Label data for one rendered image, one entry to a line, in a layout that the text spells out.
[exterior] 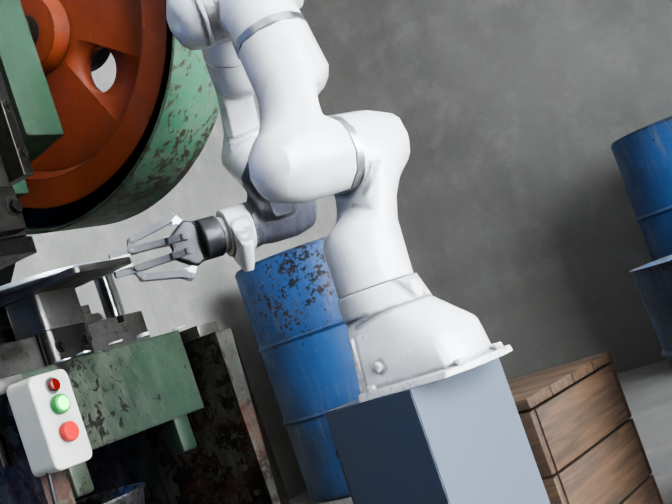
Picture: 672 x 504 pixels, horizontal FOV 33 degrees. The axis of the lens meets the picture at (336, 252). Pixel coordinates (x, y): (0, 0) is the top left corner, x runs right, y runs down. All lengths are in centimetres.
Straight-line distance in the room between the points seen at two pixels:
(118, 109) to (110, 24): 17
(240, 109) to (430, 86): 319
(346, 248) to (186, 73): 74
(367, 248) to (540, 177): 350
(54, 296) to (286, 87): 60
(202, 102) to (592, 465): 99
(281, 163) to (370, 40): 386
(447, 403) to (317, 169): 35
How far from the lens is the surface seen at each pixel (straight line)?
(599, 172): 490
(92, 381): 186
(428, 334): 146
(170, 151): 223
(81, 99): 237
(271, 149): 150
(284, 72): 157
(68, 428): 163
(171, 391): 199
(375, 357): 151
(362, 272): 152
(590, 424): 203
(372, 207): 154
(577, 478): 194
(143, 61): 222
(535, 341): 508
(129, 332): 208
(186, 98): 218
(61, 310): 194
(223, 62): 186
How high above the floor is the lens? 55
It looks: 4 degrees up
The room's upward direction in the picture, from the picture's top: 19 degrees counter-clockwise
